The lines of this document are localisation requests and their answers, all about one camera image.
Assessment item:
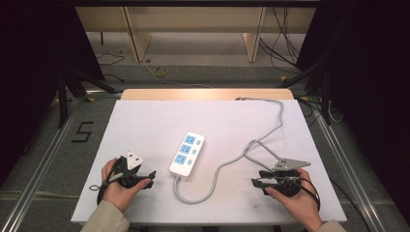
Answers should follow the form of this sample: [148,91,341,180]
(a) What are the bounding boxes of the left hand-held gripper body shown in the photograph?
[111,150,144,189]

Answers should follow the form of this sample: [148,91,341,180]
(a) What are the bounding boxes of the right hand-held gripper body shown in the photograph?
[270,158,312,198]

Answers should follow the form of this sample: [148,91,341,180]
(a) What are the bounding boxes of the person's right hand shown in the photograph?
[264,167,324,232]

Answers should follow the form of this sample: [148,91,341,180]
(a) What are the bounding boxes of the person's left hand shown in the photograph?
[101,157,153,214]

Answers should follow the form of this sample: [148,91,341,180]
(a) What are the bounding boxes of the white power strip blue sockets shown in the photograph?
[168,131,206,178]

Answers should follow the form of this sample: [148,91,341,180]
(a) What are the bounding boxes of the white foam board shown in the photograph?
[70,99,348,225]

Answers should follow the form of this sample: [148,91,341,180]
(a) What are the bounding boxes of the wooden table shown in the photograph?
[120,88,295,102]

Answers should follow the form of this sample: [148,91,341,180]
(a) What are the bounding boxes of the black metal stand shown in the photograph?
[278,60,334,126]
[55,69,118,129]

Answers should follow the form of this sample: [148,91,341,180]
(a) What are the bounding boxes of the yellow tape roll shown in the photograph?
[152,65,169,78]

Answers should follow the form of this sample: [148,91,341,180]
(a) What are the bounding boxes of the black curtain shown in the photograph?
[0,0,105,189]
[295,0,410,224]

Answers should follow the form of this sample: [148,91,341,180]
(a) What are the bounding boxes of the light wooden bench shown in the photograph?
[74,6,317,64]

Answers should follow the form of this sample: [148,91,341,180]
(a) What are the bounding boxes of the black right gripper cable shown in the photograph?
[298,176,372,232]

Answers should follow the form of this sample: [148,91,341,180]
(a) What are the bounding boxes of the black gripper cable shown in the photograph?
[298,176,372,232]
[88,172,125,206]

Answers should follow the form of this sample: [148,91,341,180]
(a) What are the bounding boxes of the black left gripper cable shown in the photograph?
[88,172,125,206]

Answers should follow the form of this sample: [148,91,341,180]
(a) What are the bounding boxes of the grey power strip cable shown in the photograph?
[173,97,285,206]

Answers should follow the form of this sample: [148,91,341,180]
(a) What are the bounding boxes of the aluminium floor rail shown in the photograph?
[0,96,85,232]
[313,110,388,232]

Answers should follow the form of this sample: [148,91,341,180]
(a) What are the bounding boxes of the white floor cable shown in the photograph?
[142,60,215,89]

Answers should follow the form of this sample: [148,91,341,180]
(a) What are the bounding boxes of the thin black floor cable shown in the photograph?
[96,51,127,83]

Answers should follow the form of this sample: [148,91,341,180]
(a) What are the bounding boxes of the bundle of black floor cables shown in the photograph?
[258,6,305,74]

